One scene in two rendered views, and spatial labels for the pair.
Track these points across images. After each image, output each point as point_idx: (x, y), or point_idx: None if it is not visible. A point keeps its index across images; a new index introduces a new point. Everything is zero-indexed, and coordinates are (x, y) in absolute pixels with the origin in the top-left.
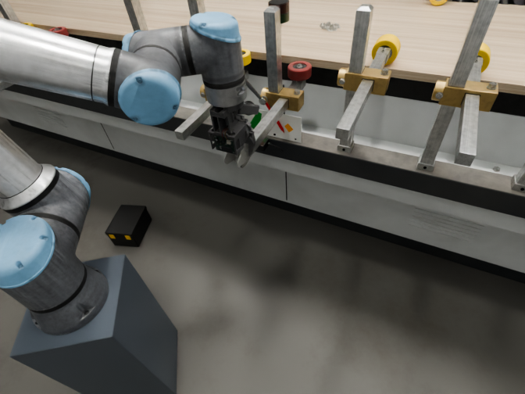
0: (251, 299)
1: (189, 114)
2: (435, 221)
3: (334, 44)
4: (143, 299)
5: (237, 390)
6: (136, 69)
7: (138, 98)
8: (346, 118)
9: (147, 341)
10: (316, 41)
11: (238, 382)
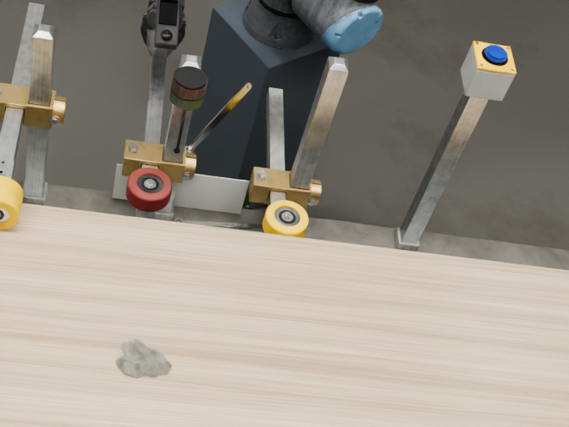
0: None
1: (349, 234)
2: None
3: (108, 279)
4: (240, 102)
5: (107, 182)
6: None
7: None
8: (35, 18)
9: (213, 93)
10: (152, 285)
11: (109, 189)
